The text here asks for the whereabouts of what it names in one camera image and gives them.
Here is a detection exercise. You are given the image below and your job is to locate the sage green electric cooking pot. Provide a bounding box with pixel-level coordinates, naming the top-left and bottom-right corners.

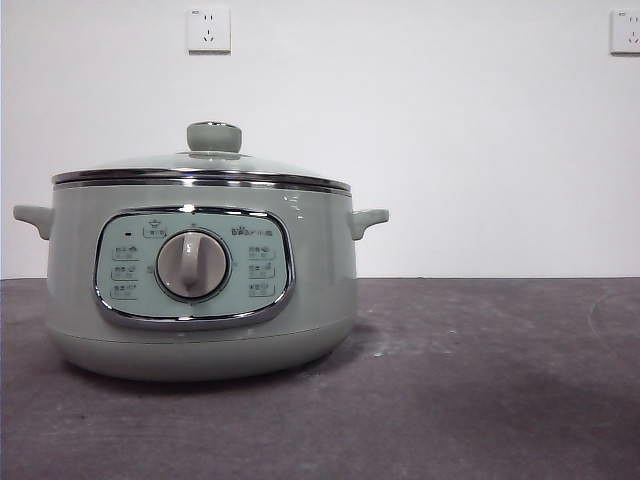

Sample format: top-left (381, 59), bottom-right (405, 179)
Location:
top-left (12, 179), bottom-right (390, 384)

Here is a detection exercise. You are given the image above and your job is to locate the glass lid with green knob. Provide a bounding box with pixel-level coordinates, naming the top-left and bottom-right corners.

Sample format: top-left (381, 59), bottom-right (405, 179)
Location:
top-left (51, 119), bottom-right (351, 194)

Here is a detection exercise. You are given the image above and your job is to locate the white wall socket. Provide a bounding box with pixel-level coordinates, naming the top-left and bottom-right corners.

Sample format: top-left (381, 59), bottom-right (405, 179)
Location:
top-left (609, 9), bottom-right (640, 56)
top-left (188, 7), bottom-right (233, 55)

